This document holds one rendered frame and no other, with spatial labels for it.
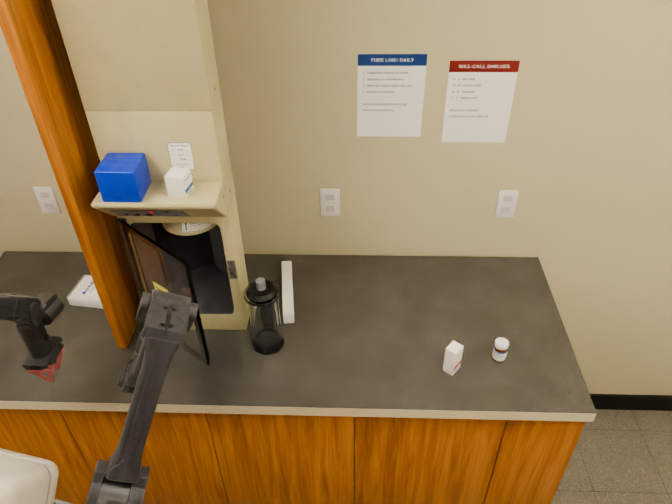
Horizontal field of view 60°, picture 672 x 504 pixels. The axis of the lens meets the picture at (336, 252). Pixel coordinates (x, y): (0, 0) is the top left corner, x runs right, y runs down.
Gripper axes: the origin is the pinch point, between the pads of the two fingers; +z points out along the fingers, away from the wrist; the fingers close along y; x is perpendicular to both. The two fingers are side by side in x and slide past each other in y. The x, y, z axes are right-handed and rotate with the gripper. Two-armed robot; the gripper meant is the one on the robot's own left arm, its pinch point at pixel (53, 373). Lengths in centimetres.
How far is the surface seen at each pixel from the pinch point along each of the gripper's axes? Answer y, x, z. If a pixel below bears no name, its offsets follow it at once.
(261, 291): 25, -54, -8
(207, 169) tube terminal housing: 32, -42, -44
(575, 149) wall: 75, -154, -28
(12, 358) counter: 18.9, 26.3, 16.0
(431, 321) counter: 38, -107, 16
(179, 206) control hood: 21, -37, -40
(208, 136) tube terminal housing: 32, -44, -54
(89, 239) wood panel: 23.9, -8.8, -27.4
